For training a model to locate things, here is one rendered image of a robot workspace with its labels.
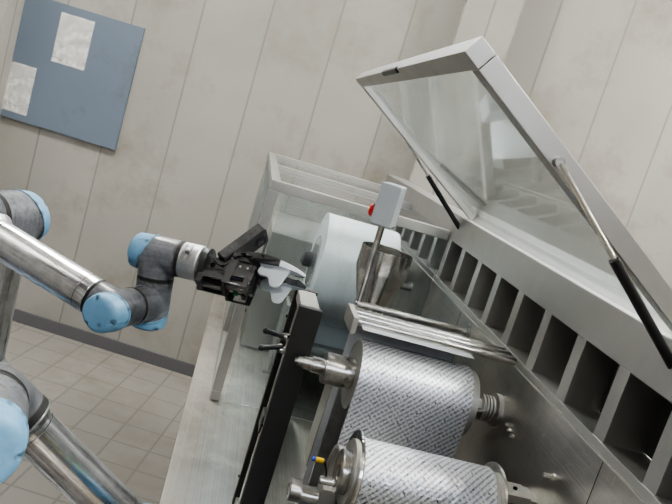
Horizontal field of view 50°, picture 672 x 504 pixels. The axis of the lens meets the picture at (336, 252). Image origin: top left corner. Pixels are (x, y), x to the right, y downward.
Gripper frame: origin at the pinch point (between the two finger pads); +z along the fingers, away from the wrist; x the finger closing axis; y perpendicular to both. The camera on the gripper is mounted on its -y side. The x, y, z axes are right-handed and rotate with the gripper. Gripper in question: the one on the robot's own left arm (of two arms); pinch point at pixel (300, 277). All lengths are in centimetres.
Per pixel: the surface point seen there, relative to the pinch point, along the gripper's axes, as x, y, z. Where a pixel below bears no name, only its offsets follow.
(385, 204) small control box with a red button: -8.9, -30.2, 10.8
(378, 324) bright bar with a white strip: -4.5, 3.7, 17.2
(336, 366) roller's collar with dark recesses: -8.7, 12.8, 11.0
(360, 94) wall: -172, -242, -46
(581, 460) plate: 7, 26, 55
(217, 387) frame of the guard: -81, -5, -32
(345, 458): 2.4, 34.1, 18.6
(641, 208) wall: -213, -234, 130
